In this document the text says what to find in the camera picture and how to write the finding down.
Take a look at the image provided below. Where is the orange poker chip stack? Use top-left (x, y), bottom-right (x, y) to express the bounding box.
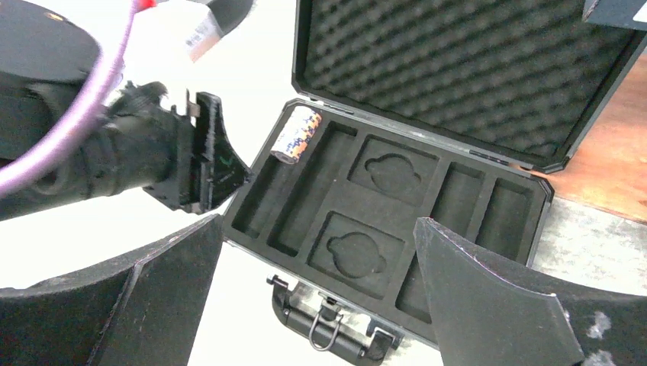
top-left (270, 106), bottom-right (322, 165)

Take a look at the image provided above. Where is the black poker case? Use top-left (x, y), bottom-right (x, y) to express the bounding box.
top-left (224, 1), bottom-right (646, 365)

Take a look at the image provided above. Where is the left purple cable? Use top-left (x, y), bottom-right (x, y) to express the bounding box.
top-left (0, 0), bottom-right (158, 198)

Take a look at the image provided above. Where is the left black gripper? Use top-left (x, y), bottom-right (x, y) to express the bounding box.
top-left (1, 82), bottom-right (252, 220)

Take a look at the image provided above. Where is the wooden board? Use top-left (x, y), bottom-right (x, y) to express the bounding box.
top-left (531, 54), bottom-right (646, 223)

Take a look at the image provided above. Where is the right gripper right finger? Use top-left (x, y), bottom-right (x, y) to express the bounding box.
top-left (414, 217), bottom-right (646, 365)

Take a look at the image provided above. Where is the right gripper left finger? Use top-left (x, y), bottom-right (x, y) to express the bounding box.
top-left (1, 214), bottom-right (223, 365)

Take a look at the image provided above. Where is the grey network switch box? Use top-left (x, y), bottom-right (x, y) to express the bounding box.
top-left (582, 0), bottom-right (646, 31)

